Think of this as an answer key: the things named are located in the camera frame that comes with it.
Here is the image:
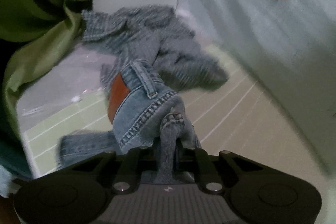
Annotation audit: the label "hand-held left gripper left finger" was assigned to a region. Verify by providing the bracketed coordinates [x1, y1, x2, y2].
[64, 146, 158, 193]

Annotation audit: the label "pale blue cloth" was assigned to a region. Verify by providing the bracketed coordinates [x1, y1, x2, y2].
[0, 164, 17, 199]

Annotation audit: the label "blue checked shirt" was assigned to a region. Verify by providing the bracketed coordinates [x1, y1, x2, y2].
[80, 4, 231, 92]

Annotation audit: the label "green curtain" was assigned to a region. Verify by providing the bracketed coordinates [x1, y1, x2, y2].
[0, 0, 93, 136]

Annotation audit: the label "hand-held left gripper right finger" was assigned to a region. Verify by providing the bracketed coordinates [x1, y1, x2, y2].
[175, 140, 264, 192]

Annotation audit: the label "blue denim jeans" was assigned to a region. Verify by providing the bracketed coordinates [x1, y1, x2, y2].
[56, 59, 203, 185]

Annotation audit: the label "dark teal cloth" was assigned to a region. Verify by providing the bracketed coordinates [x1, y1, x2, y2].
[0, 135, 32, 180]

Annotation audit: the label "carrot printed pale sheet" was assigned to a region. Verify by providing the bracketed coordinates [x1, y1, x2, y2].
[175, 0, 336, 176]

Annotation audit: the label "green grid mat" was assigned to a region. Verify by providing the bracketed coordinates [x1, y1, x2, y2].
[22, 44, 336, 224]

